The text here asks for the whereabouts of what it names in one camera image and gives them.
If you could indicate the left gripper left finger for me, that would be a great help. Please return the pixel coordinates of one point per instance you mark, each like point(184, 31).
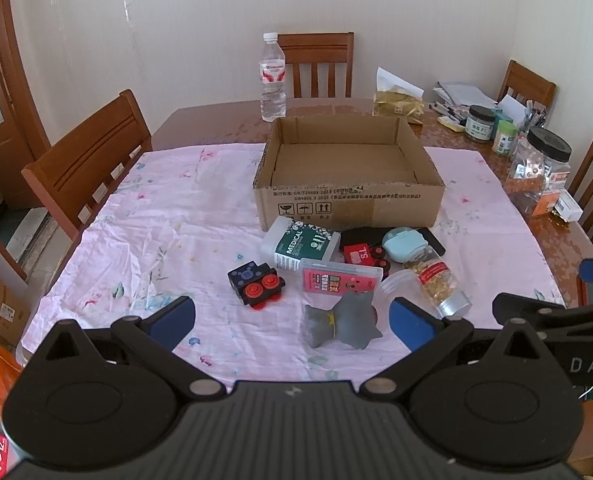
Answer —
point(151, 341)

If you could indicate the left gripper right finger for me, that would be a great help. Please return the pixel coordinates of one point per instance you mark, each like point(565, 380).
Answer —
point(433, 345)

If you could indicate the capsule bottle silver cap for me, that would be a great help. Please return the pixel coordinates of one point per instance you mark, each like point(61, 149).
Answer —
point(439, 284)

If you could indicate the clear plastic jar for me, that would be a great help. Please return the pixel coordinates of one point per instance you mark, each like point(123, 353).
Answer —
point(402, 283)

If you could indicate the grey plush toy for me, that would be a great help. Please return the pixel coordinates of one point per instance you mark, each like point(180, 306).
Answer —
point(352, 321)

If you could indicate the light blue round case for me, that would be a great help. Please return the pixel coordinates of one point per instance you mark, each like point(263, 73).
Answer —
point(402, 244)

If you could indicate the red toy train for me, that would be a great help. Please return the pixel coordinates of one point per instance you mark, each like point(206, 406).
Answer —
point(365, 255)

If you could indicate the black toy train block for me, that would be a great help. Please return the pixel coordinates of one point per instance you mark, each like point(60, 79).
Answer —
point(256, 284)

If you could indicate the pink card package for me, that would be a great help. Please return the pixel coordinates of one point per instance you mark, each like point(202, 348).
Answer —
point(335, 278)

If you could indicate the white green medical bottle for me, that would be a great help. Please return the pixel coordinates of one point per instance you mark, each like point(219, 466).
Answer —
point(288, 242)

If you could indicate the black remote device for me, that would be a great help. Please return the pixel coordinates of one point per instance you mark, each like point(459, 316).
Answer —
point(433, 241)

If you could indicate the small white box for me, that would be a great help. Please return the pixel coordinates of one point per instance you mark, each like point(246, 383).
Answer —
point(566, 208)

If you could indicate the large jar black lid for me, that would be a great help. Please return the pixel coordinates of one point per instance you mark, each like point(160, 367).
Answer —
point(538, 172)

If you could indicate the pink floral tablecloth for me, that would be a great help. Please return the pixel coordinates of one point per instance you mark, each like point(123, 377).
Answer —
point(184, 218)

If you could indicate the small jar green lid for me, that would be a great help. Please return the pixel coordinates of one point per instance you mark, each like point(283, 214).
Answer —
point(504, 137)

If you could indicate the cup of pens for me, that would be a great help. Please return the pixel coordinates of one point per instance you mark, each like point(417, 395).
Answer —
point(535, 116)

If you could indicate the cardboard box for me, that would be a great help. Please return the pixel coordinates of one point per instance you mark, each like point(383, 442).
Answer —
point(347, 171)

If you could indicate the wooden chair left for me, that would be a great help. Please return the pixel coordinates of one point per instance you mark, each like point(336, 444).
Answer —
point(76, 176)

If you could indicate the blue box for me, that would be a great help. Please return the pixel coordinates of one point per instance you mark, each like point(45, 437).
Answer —
point(500, 116)

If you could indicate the glass jar dark lid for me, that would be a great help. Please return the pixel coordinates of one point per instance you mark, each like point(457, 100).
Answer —
point(479, 123)

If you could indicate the yellow sticky note pad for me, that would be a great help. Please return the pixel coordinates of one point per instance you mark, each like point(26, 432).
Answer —
point(450, 123)

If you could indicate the wooden chair far right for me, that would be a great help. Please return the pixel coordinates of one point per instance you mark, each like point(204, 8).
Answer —
point(524, 85)

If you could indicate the stack of papers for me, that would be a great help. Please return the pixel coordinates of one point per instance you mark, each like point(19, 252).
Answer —
point(463, 95)

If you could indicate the gold tissue pack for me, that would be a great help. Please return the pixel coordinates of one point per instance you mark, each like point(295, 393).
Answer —
point(394, 96)

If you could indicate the wooden door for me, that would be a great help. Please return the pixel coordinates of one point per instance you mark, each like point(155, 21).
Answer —
point(22, 136)

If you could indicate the clear water bottle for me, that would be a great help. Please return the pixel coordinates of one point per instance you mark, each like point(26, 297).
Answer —
point(273, 71)

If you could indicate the wooden chair back centre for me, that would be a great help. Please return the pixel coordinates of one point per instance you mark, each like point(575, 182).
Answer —
point(319, 48)

